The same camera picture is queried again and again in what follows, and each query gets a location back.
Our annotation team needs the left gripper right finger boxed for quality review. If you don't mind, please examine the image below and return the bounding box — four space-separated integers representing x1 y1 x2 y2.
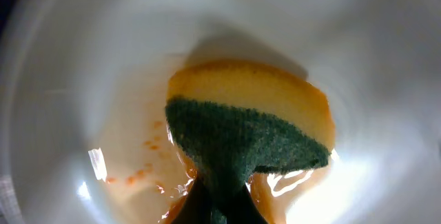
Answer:
227 185 267 224

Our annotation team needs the white plate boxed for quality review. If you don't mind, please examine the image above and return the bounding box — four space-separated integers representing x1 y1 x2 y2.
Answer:
1 0 440 223

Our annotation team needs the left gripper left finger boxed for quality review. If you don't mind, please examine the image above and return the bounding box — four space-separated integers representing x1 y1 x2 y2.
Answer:
172 178 211 224

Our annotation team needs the green and yellow sponge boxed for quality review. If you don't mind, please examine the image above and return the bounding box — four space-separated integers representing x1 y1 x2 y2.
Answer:
164 59 337 197

